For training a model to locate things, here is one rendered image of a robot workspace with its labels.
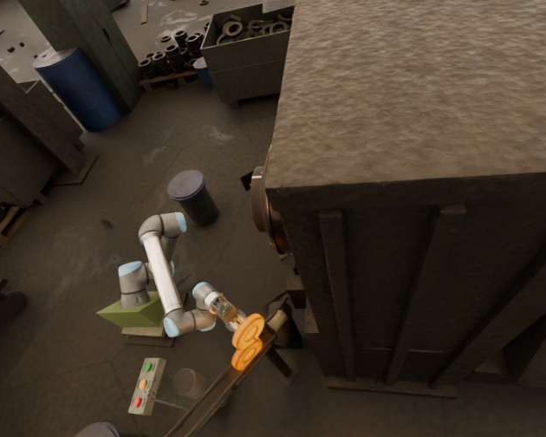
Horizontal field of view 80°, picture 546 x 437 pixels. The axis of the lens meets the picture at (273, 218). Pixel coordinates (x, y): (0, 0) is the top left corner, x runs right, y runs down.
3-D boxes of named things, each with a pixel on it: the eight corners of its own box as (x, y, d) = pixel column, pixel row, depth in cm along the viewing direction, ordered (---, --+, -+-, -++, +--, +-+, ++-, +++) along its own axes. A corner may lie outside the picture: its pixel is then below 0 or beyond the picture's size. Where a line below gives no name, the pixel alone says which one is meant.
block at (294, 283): (315, 295, 167) (310, 274, 148) (315, 309, 162) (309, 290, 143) (295, 294, 169) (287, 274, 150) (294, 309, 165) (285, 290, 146)
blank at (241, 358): (267, 341, 148) (262, 336, 150) (251, 339, 135) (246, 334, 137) (248, 370, 147) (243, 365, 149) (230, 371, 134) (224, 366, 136)
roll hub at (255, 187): (280, 194, 157) (267, 152, 135) (274, 244, 141) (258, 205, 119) (269, 195, 158) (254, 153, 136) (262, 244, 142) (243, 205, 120)
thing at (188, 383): (230, 387, 202) (197, 368, 162) (226, 408, 196) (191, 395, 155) (212, 385, 205) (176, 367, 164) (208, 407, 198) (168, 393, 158)
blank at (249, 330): (260, 312, 128) (254, 307, 130) (232, 343, 123) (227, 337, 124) (268, 326, 140) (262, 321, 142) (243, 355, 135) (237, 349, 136)
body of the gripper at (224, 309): (221, 319, 131) (206, 305, 140) (231, 329, 136) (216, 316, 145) (234, 304, 133) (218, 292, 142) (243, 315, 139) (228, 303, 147)
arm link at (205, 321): (189, 325, 157) (188, 303, 154) (211, 318, 164) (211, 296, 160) (197, 335, 150) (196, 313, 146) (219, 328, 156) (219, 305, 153)
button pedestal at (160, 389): (210, 381, 207) (164, 357, 158) (201, 426, 193) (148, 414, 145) (187, 379, 211) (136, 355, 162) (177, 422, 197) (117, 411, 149)
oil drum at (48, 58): (131, 101, 447) (88, 35, 377) (114, 129, 412) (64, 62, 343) (95, 107, 461) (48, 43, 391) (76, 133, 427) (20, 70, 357)
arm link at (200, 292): (209, 296, 161) (208, 277, 158) (222, 307, 152) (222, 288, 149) (191, 302, 155) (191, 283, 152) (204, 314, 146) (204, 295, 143)
